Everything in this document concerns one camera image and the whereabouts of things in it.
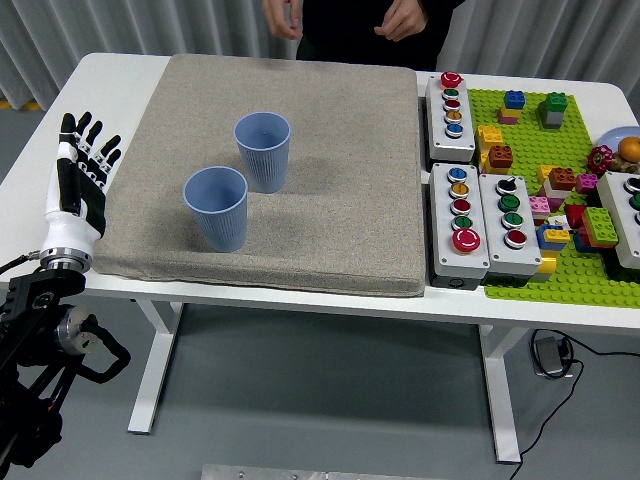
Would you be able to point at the person's left hand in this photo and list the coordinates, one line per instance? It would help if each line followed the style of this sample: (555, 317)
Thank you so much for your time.
(407, 20)

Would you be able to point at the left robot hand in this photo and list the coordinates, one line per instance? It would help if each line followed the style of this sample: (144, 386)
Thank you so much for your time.
(70, 225)

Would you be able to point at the person's right hand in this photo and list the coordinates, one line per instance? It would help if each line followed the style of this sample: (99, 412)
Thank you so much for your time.
(285, 17)

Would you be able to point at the blue ribbed cup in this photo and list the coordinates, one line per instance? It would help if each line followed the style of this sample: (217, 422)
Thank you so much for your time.
(215, 192)
(262, 150)

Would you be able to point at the person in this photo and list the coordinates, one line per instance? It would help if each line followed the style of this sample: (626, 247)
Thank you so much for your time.
(350, 35)

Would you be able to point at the grey five-button control box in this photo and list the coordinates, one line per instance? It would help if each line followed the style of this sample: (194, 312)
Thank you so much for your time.
(445, 260)
(440, 140)

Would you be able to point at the blue toy brick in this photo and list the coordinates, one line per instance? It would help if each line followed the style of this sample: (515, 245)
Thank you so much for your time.
(514, 99)
(580, 244)
(542, 240)

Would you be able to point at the yellow toy brick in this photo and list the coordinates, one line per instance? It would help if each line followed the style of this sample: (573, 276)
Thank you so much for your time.
(556, 235)
(488, 136)
(544, 175)
(483, 161)
(507, 111)
(546, 262)

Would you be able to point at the pink toy brick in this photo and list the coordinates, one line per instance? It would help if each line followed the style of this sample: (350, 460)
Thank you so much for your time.
(506, 120)
(538, 205)

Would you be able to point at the brown toy brick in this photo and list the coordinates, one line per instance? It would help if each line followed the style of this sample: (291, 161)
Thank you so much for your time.
(500, 156)
(562, 177)

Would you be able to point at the grey toy brick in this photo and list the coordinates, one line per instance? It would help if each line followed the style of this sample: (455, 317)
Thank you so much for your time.
(550, 119)

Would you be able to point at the green studded baseplate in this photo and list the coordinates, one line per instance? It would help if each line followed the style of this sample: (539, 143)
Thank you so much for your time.
(530, 145)

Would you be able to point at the grey curtain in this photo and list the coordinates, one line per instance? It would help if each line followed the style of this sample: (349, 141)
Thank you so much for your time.
(100, 20)

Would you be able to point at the white table leg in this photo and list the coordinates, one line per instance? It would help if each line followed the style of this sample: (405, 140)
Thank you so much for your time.
(145, 410)
(500, 400)

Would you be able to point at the grey-brown mat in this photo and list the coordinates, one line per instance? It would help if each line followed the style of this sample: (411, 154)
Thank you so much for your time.
(325, 225)

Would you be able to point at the white toy brick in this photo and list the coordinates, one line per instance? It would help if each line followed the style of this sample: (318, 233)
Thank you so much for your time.
(555, 192)

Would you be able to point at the blue plate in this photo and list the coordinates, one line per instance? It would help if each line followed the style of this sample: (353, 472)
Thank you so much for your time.
(610, 137)

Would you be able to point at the magenta toy brick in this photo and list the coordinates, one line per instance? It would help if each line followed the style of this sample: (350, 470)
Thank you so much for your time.
(556, 202)
(586, 183)

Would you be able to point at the red valve wheel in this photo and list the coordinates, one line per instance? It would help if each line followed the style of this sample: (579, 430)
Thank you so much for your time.
(599, 159)

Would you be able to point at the white printed toy tile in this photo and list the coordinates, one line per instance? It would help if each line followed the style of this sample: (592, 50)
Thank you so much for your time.
(556, 220)

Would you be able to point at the orange toy fruit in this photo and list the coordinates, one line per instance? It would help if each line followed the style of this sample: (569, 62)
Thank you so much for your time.
(630, 147)

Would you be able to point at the red toy brick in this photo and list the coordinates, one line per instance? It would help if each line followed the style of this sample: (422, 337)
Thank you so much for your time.
(575, 215)

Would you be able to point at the brown toy food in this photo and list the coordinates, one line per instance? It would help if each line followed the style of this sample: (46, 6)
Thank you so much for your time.
(625, 164)

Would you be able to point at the grey four-button control box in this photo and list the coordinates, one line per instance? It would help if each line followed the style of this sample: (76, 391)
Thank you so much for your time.
(515, 260)

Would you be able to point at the grey button control box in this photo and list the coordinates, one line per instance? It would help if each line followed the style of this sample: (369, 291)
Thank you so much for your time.
(615, 210)

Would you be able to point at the lime green toy brick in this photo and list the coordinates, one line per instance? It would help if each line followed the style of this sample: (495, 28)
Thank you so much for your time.
(601, 226)

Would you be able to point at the grey power adapter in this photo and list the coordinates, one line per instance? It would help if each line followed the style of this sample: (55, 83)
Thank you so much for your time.
(547, 355)

